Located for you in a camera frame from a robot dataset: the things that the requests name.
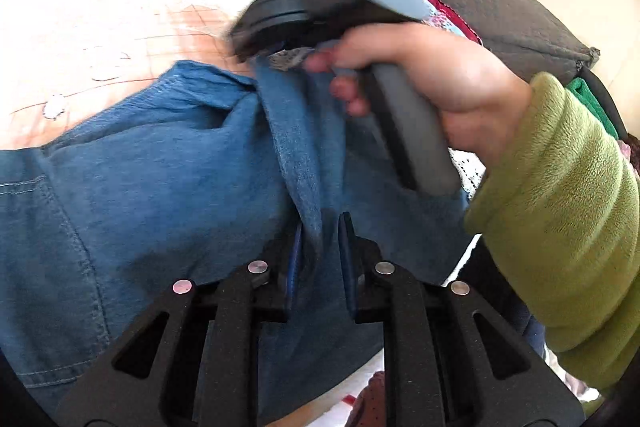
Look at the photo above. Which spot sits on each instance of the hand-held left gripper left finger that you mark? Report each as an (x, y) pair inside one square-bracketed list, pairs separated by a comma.
[(295, 269)]

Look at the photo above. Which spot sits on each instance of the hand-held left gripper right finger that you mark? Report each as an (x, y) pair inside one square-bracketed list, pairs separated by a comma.
[(346, 267)]

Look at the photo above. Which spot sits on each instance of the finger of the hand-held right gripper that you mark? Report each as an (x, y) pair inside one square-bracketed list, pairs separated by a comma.
[(250, 44)]

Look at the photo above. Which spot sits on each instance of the blue denim pants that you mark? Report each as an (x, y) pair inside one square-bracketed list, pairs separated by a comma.
[(175, 187)]

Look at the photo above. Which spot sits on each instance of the person's green-sleeved right forearm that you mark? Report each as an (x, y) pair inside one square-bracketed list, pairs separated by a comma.
[(560, 217)]

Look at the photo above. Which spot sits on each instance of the person's right hand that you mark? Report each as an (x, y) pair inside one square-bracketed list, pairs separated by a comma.
[(450, 77)]

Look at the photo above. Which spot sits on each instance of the stack of colourful floral clothes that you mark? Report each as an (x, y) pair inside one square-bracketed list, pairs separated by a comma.
[(445, 19)]

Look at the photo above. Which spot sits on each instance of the maroon dotted cloth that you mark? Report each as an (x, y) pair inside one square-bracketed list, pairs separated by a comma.
[(370, 399)]

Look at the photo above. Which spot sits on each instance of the orange and white printed blanket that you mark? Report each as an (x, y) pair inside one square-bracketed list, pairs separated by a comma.
[(100, 32)]

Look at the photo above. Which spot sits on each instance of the green garment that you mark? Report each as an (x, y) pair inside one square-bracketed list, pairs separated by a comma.
[(595, 107)]

